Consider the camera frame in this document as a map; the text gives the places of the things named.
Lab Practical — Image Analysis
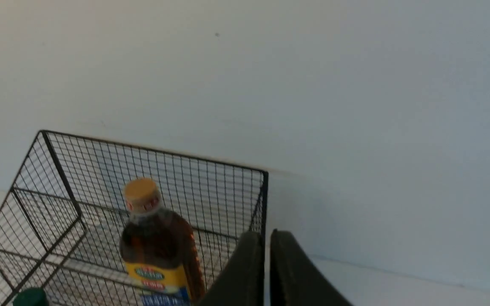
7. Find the large brown cooking wine bottle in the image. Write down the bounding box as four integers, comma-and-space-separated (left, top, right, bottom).
120, 178, 206, 306

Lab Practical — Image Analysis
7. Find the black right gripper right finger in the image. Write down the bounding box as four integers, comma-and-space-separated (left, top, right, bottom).
270, 229, 351, 306

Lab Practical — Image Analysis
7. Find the small green-capped seasoning bottle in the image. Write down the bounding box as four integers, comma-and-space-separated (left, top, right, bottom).
12, 287, 51, 306

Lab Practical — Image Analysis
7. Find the black wire mesh shelf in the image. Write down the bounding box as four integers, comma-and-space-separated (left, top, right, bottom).
0, 130, 270, 306

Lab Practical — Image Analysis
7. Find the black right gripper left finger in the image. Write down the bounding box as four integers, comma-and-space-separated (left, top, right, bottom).
198, 231, 265, 306

